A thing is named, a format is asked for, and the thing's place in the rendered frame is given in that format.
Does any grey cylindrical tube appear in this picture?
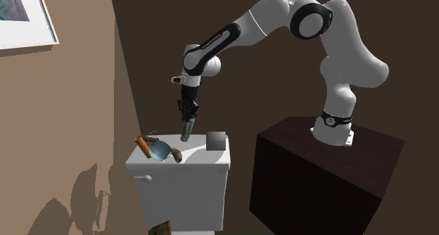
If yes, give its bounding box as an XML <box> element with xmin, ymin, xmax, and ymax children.
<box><xmin>179</xmin><ymin>113</ymin><xmax>198</xmax><ymax>143</ymax></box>

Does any grey square box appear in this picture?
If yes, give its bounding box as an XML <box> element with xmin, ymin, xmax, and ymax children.
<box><xmin>205</xmin><ymin>131</ymin><xmax>227</xmax><ymax>152</ymax></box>

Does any pale blue round bowl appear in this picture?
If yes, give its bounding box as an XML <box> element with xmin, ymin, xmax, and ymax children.
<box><xmin>148</xmin><ymin>140</ymin><xmax>173</xmax><ymax>163</ymax></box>

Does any orange cylinder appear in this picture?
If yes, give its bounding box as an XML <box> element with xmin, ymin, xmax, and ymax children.
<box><xmin>134</xmin><ymin>134</ymin><xmax>153</xmax><ymax>160</ymax></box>

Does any white toilet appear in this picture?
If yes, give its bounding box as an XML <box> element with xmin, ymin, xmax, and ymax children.
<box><xmin>125</xmin><ymin>133</ymin><xmax>231</xmax><ymax>235</ymax></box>

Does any brown wooden object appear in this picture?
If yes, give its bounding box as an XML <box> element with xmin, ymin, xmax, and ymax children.
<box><xmin>148</xmin><ymin>220</ymin><xmax>172</xmax><ymax>235</ymax></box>

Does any dark wooden robot stand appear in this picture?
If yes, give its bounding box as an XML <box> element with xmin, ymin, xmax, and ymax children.
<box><xmin>249</xmin><ymin>116</ymin><xmax>405</xmax><ymax>235</ymax></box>

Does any dark thin wire object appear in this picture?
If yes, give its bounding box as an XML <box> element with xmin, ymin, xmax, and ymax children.
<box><xmin>140</xmin><ymin>130</ymin><xmax>160</xmax><ymax>144</ymax></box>

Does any white framed wall picture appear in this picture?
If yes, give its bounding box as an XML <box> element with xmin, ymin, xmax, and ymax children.
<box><xmin>0</xmin><ymin>0</ymin><xmax>60</xmax><ymax>51</ymax></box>

